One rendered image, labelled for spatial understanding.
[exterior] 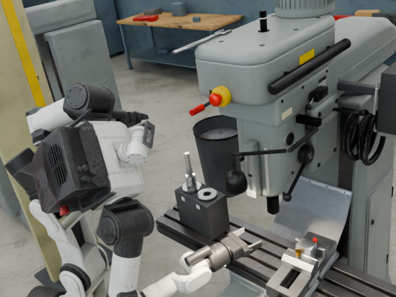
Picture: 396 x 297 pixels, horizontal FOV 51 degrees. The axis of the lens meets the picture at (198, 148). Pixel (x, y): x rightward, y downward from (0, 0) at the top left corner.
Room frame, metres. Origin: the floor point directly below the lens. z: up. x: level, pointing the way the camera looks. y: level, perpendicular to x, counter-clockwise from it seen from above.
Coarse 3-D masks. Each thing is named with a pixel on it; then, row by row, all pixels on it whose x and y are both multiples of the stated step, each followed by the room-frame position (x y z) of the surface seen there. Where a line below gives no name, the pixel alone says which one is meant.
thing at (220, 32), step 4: (216, 32) 1.32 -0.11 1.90; (220, 32) 1.31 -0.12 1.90; (224, 32) 1.31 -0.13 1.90; (228, 32) 1.32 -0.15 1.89; (212, 36) 1.28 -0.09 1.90; (216, 36) 1.29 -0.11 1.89; (200, 40) 1.25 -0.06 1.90; (204, 40) 1.25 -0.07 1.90; (208, 40) 1.26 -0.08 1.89; (192, 44) 1.22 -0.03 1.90; (196, 44) 1.23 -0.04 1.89; (180, 48) 1.19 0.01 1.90; (184, 48) 1.19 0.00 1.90; (188, 48) 1.20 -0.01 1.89; (172, 52) 1.18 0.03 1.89; (176, 52) 1.17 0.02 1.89
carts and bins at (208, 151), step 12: (204, 120) 3.47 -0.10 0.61; (216, 120) 3.49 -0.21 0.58; (228, 120) 3.47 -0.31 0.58; (204, 132) 3.45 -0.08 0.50; (216, 132) 3.41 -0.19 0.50; (228, 132) 3.38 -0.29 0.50; (204, 144) 3.10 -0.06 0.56; (216, 144) 3.05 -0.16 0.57; (228, 144) 3.05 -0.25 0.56; (204, 156) 3.13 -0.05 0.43; (216, 156) 3.06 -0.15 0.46; (228, 156) 3.05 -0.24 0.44; (204, 168) 3.16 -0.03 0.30; (216, 168) 3.07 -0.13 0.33; (228, 168) 3.06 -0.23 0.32; (240, 168) 3.11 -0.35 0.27; (204, 180) 3.23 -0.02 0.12; (216, 180) 3.09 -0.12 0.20
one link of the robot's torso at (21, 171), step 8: (24, 152) 1.37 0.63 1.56; (32, 152) 1.40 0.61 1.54; (16, 160) 1.34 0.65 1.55; (24, 160) 1.35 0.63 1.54; (8, 168) 1.34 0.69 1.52; (16, 168) 1.33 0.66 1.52; (24, 168) 1.32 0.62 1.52; (16, 176) 1.31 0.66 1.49; (24, 176) 1.30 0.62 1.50; (32, 176) 1.28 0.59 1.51; (24, 184) 1.30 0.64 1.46; (32, 184) 1.28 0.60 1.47
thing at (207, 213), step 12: (180, 192) 1.58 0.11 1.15; (192, 192) 1.55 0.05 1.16; (204, 192) 1.53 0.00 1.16; (216, 192) 1.52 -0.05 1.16; (180, 204) 1.58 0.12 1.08; (192, 204) 1.51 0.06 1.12; (204, 204) 1.46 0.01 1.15; (216, 204) 1.47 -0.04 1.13; (180, 216) 1.59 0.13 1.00; (192, 216) 1.52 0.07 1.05; (204, 216) 1.45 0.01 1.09; (216, 216) 1.46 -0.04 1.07; (228, 216) 1.50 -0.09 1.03; (192, 228) 1.53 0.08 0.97; (204, 228) 1.46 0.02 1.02; (216, 228) 1.45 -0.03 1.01; (228, 228) 1.50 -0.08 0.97
